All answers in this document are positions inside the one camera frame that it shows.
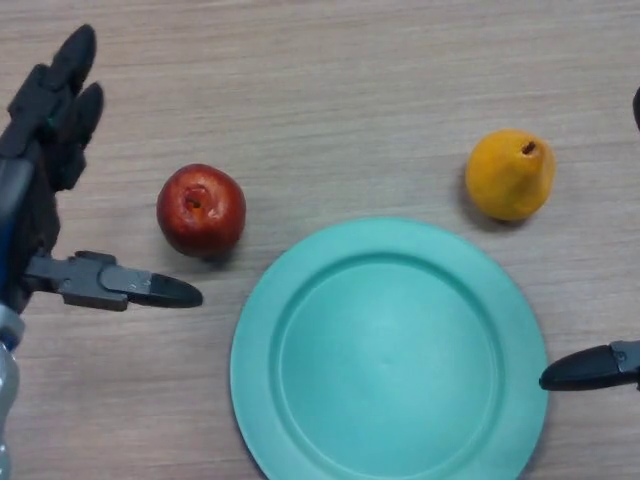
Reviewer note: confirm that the green plate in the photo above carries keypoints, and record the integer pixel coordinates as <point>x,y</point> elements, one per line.
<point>390,360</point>

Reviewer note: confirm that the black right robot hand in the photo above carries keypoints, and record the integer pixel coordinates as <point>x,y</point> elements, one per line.
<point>585,367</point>

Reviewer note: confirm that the yellow pear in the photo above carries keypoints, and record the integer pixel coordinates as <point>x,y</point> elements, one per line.
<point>507,180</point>

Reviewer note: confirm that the red apple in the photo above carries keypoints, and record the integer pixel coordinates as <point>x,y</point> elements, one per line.
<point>200,210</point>

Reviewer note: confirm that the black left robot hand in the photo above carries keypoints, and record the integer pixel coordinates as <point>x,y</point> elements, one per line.
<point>30,220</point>

